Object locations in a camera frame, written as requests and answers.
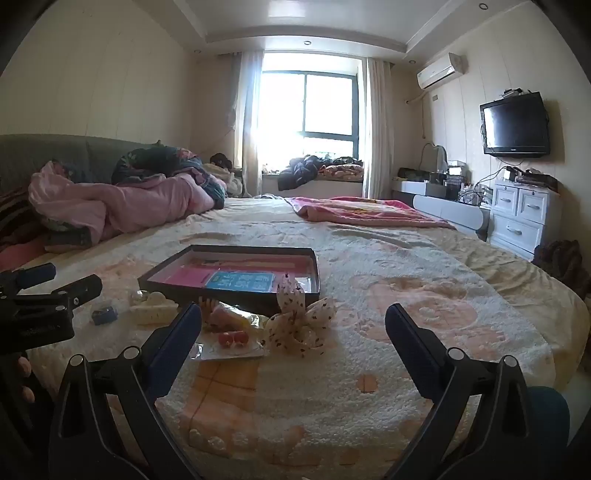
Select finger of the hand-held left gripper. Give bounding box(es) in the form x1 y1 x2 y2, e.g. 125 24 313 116
14 274 103 319
0 263 57 298

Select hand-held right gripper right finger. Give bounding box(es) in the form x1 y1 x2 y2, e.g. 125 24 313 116
385 303 543 480

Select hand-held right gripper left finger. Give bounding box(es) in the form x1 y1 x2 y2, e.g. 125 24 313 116
48 302 204 480

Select cream hair claw clip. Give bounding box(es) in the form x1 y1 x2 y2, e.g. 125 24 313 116
128 290 180 328

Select dark shallow cardboard box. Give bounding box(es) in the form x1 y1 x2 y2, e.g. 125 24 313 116
137 244 321 319

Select cream dotted bow hair clip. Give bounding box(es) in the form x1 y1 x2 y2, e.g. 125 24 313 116
265 272 338 359

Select person's left hand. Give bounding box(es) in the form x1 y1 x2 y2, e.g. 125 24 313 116
17 357 36 405

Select pink pillow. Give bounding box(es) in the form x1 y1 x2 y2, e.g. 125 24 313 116
0 239 47 274

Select red cherry earrings packet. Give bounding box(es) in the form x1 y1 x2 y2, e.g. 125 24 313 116
191 330 271 363

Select dark striped pillow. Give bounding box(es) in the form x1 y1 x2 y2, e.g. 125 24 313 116
0 185 44 252

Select cream pink patterned bedspread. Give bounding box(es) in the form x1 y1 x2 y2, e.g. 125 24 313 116
0 196 591 480

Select pink and blue book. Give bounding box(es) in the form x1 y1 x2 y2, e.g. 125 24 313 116
157 257 306 294

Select pink quilt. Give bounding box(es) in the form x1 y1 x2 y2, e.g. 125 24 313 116
28 161 227 241

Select green upholstered headboard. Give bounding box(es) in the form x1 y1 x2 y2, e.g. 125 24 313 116
0 134 158 195

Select dark floral duvet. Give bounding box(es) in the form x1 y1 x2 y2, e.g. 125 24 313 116
111 143 227 208

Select white grey dressing table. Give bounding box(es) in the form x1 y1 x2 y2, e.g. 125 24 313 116
392 180 492 241

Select pink printed blanket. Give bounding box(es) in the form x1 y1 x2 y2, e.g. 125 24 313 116
284 196 458 230

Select black cosmetic organizer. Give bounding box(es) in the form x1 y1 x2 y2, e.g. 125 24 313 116
429 171 467 199

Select brown bag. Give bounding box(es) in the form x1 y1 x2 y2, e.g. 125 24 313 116
533 239 588 301

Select white drawer cabinet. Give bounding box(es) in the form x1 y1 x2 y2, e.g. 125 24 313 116
488 178 561 262

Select cream cloth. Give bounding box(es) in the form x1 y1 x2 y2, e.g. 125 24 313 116
205 162 243 200

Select white window seat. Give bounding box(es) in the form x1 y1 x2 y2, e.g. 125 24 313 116
261 172 365 197

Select arched table mirror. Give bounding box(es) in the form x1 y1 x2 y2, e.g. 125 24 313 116
420 143 448 174

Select floral blanket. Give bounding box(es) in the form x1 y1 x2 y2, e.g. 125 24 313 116
318 157 365 182

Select black set-top box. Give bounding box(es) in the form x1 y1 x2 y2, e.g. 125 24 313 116
503 166 557 190

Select dark puffer jacket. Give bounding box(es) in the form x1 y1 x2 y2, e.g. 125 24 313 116
278 155 324 191

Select sheer white curtain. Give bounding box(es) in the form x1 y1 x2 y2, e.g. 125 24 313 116
233 51 265 197
362 58 393 199

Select window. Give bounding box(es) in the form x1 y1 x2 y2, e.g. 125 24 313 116
259 69 361 162

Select white air conditioner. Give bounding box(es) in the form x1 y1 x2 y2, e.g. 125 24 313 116
416 52 467 90

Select black wall television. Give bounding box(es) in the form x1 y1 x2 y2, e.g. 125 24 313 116
479 91 551 158

